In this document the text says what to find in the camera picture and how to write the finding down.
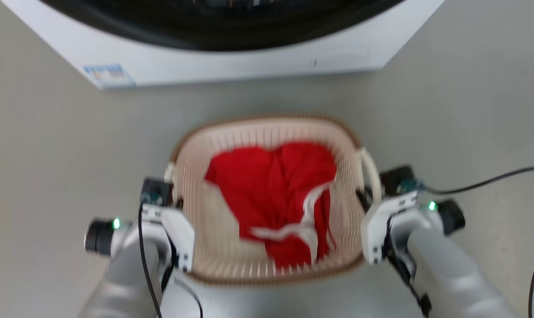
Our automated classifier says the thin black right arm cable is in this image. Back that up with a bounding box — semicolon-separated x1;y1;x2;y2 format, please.
382;211;432;318

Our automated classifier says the thin black right camera cable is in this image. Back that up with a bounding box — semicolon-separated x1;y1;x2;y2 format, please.
420;166;534;318

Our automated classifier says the red garment white trim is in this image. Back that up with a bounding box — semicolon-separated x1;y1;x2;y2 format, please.
204;142;338;269

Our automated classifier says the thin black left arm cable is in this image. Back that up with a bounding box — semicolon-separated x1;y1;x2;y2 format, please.
137;202;163;318

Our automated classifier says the dark round washing machine door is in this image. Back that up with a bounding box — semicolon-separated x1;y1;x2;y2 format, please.
39;0;405;52

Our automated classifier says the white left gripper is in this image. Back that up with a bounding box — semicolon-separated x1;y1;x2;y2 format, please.
141;197;195;273

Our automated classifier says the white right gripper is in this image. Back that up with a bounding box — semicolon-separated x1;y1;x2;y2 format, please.
355;187;420;266

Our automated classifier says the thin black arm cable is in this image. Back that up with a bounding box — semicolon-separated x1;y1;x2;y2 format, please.
382;211;432;318
137;202;163;318

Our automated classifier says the cream laundry basket brown rim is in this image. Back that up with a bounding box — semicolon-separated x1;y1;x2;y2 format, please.
164;114;382;285

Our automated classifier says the white washing machine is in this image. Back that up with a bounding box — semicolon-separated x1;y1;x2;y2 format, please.
1;0;446;90

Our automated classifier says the blue white label sticker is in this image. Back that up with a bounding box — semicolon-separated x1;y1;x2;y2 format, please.
83;64;137;89

